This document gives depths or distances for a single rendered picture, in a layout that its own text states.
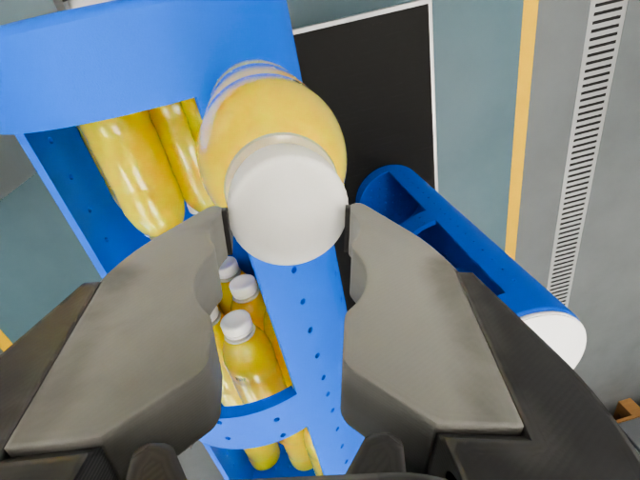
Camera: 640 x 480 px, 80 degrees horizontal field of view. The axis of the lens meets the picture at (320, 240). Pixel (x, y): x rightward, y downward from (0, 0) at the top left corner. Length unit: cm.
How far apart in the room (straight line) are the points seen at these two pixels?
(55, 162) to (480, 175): 171
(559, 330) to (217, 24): 83
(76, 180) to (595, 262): 255
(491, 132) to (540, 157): 31
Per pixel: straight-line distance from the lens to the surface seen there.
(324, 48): 140
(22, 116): 35
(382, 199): 159
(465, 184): 192
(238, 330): 50
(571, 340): 98
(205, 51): 31
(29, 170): 162
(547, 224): 231
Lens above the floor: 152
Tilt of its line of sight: 58 degrees down
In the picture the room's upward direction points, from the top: 160 degrees clockwise
